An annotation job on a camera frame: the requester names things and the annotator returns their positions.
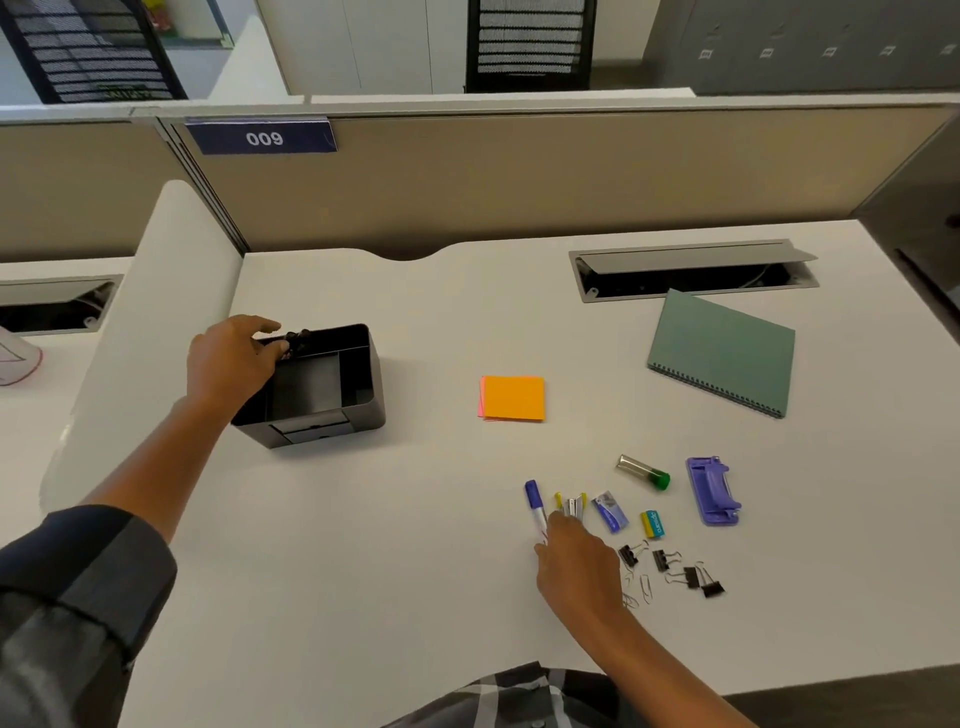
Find person's right hand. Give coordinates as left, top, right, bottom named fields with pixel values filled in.
left=534, top=511, right=629, bottom=628

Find person's left hand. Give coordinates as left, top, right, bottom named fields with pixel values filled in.
left=186, top=315, right=291, bottom=422

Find person's left forearm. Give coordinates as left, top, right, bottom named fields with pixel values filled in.
left=81, top=396, right=235, bottom=546

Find person's right forearm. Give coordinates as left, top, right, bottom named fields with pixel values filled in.
left=577, top=603, right=760, bottom=728

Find blue marker pen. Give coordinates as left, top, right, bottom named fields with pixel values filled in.
left=523, top=479, right=553, bottom=546

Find blue staples box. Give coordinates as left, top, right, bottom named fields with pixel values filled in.
left=590, top=490, right=630, bottom=536

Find black desk organizer box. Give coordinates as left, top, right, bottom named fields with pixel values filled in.
left=230, top=323, right=388, bottom=450

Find white desk divider panel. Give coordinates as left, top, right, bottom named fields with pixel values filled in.
left=40, top=179, right=246, bottom=514

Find green capped glue stick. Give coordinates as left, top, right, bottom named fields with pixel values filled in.
left=615, top=453, right=672, bottom=493

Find orange sticky note pad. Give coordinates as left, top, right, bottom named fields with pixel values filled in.
left=483, top=375, right=547, bottom=423

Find purple hole punch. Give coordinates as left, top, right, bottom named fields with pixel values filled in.
left=685, top=455, right=743, bottom=527

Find blue desk number sign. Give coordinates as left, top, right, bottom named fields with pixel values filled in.
left=183, top=117, right=339, bottom=157

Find clear plastic container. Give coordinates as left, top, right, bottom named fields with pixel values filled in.
left=0, top=325, right=45, bottom=388

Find green spiral notebook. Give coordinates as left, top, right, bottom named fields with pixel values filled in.
left=646, top=288, right=797, bottom=420

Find dark plaid shirt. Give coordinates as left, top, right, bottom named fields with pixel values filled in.
left=0, top=504, right=635, bottom=728

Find white cabinet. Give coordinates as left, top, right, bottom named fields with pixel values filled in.
left=254, top=0, right=471, bottom=96

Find beige desk partition panel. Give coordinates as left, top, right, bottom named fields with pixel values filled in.
left=0, top=91, right=960, bottom=264

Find black mesh office chair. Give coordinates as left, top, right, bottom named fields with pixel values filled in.
left=0, top=0, right=189, bottom=105
left=464, top=0, right=600, bottom=96

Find grey metal lockers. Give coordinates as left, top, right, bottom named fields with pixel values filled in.
left=643, top=0, right=960, bottom=98

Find grey desk cable tray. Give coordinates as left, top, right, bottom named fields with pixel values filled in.
left=567, top=239, right=821, bottom=305

